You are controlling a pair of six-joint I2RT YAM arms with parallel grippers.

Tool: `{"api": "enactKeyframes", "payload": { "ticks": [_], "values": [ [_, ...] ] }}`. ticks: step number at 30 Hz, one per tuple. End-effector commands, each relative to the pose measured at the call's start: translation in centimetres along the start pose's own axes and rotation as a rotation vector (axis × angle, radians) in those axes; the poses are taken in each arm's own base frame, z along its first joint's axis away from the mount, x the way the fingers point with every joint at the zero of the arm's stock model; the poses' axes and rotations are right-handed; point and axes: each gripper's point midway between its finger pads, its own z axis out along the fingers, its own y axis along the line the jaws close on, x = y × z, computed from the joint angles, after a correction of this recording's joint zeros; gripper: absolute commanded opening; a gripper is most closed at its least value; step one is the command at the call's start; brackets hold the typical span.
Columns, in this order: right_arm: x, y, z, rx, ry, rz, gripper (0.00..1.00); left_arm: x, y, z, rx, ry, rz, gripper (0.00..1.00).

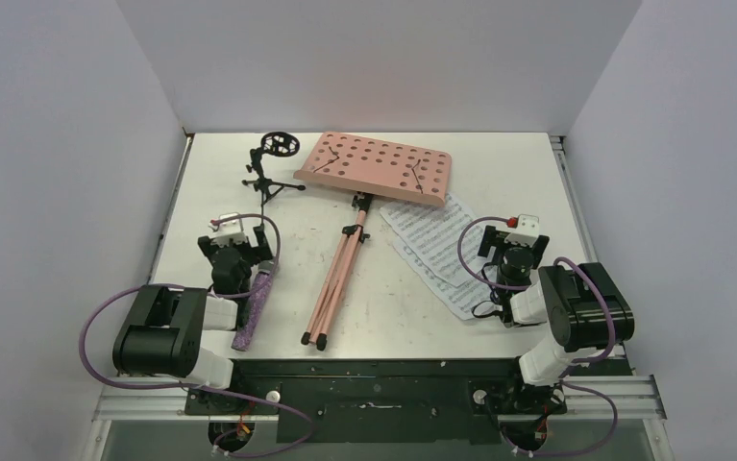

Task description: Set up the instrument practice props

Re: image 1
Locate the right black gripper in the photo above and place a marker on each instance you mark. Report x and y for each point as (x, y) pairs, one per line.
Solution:
(490, 240)

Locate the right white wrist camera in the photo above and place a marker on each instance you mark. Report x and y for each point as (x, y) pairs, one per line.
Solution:
(523, 228)

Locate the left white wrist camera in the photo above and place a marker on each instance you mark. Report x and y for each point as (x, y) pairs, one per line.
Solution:
(227, 230)

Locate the purple glitter microphone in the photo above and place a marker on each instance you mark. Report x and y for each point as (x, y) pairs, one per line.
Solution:
(262, 285)

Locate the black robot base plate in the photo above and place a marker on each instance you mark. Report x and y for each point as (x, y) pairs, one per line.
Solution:
(384, 401)

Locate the pink folding music stand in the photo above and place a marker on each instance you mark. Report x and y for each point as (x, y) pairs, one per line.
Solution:
(369, 168)

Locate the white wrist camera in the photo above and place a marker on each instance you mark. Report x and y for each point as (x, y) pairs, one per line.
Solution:
(227, 230)
(523, 228)

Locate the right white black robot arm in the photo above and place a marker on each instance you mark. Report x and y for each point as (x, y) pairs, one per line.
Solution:
(582, 309)

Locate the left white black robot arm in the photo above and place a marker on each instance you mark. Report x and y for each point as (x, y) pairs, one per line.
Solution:
(162, 333)

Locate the aluminium frame rail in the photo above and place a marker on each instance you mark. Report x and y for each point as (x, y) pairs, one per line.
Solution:
(635, 397)

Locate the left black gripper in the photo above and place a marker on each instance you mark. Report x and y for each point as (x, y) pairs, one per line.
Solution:
(257, 254)

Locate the sheet music page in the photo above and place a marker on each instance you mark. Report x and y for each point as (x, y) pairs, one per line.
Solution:
(461, 300)
(432, 232)

